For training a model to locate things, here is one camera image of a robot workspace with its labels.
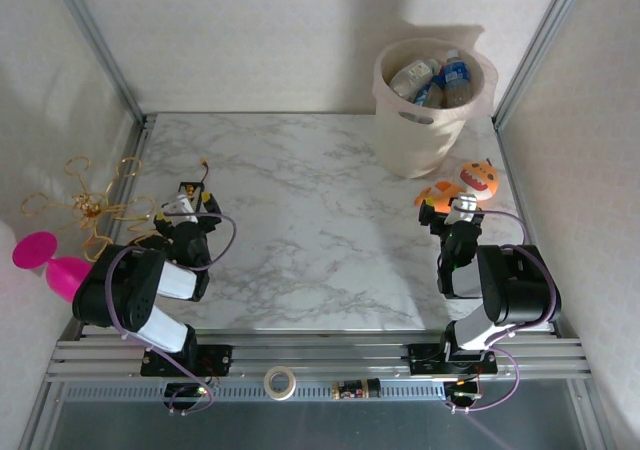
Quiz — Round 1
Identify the clear bottle with blue label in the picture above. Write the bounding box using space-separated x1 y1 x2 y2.
442 49 474 106

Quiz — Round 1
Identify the clear bottle white green label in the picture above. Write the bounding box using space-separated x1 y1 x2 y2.
388 58 441 96

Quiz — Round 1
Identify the beige plastic bin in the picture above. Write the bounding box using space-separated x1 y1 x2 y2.
372 37 500 180

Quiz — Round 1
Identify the gold rimmed dark disc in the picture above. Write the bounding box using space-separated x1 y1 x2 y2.
124 232 169 251

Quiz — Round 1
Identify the black case with gold cones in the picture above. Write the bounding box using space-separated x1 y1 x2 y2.
177 182 207 206

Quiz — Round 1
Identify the orange plush toy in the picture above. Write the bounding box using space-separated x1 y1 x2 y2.
413 158 501 211

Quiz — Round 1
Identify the pink plastic goblet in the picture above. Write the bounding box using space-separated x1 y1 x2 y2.
12 230 94 304

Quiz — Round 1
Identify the black controller box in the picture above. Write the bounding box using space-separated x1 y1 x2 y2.
443 379 482 407
163 382 214 407

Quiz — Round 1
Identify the white tape roll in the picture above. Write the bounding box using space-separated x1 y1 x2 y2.
263 365 298 401

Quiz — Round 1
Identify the gold wire ornament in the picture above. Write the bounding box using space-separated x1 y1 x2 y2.
22 155 161 264

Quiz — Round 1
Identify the perforated metal cable tray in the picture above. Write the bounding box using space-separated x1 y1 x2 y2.
62 380 576 405

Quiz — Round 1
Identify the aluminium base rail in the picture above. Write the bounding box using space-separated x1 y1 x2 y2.
43 322 594 386

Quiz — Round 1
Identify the aluminium frame post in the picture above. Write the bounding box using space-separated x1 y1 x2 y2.
47 0 149 126
491 0 590 126

